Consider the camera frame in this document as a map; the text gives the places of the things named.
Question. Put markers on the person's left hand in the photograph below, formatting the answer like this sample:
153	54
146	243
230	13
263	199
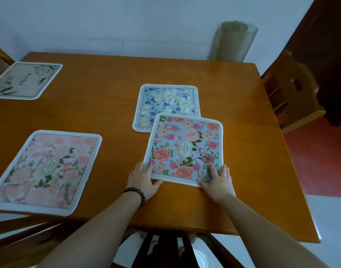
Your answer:
141	182

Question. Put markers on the person's right hand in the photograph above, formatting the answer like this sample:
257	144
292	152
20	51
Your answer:
220	188

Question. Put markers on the person's right thumb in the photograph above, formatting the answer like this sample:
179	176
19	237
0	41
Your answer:
204	184

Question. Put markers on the person's left thumb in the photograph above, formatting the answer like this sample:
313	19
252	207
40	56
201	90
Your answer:
157	185

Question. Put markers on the blue cloth with pink flowers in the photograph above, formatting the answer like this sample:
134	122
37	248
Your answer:
184	147

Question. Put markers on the person's right forearm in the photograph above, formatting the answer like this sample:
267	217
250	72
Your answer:
260	234

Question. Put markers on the person's left forearm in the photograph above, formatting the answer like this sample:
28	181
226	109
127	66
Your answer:
97	234

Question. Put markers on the blue cloth with white flowers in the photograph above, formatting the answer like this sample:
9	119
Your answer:
167	100

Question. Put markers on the pale pink floral cloth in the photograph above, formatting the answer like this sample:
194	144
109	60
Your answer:
47	170

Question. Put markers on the light wooden chair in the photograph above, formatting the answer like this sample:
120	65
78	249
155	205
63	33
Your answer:
0	62
296	92

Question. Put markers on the dark wooden chair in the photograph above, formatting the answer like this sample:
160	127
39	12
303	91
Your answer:
25	242

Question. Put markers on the rolled translucent mat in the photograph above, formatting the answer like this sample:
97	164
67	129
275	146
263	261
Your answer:
233	41

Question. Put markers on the white cloth with green leaves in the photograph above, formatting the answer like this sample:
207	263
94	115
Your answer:
22	79

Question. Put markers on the dark wooden door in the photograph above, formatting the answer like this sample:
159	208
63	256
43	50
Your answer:
324	44

